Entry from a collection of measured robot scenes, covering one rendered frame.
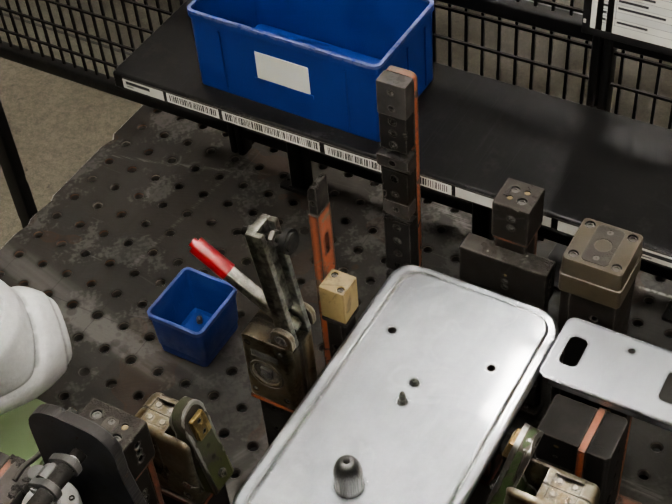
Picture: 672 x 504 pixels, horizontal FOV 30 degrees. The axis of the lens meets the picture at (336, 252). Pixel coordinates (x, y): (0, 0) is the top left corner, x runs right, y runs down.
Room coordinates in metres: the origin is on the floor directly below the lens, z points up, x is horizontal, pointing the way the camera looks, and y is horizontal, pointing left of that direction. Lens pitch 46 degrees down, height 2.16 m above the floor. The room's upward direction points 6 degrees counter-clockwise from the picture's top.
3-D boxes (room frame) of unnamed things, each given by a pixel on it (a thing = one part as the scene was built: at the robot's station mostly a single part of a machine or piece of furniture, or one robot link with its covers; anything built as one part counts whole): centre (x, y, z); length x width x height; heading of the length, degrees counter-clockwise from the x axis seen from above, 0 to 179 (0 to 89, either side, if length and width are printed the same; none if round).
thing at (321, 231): (1.03, 0.01, 0.95); 0.03 x 0.01 x 0.50; 147
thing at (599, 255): (1.02, -0.32, 0.88); 0.08 x 0.08 x 0.36; 57
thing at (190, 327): (1.24, 0.22, 0.74); 0.11 x 0.10 x 0.09; 147
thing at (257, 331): (0.95, 0.08, 0.88); 0.07 x 0.06 x 0.35; 57
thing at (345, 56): (1.42, 0.00, 1.10); 0.30 x 0.17 x 0.13; 56
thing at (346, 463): (0.76, 0.01, 1.02); 0.03 x 0.03 x 0.07
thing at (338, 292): (1.00, 0.00, 0.88); 0.04 x 0.04 x 0.36; 57
